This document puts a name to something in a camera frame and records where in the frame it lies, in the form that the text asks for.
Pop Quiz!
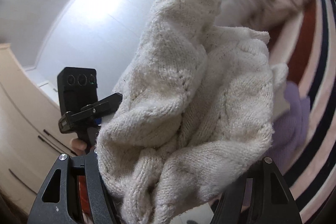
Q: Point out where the cream knitted sweater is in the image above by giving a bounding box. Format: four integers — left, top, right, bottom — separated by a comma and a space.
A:
96, 0, 288, 223

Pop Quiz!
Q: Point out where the person's left hand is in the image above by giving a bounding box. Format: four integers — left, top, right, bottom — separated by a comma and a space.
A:
70, 138, 87, 156

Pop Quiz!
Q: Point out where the beige wardrobe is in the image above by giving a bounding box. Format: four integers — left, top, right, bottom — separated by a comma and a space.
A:
0, 44, 74, 213

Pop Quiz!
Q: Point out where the purple knitted sweater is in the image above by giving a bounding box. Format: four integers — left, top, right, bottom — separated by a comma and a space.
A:
265, 81, 310, 174

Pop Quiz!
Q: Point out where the striped bed blanket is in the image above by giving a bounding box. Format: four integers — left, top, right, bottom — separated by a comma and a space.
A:
268, 0, 335, 223

